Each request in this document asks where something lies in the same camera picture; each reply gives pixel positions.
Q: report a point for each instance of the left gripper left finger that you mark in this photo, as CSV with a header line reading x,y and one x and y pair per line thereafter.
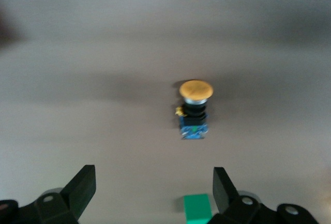
x,y
82,187

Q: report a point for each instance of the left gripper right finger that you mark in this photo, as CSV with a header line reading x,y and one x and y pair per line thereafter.
x,y
222,190

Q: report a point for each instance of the orange push button switch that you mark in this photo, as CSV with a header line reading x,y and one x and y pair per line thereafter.
x,y
196,90

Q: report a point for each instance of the green foam cube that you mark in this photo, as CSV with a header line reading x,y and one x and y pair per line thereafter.
x,y
196,208

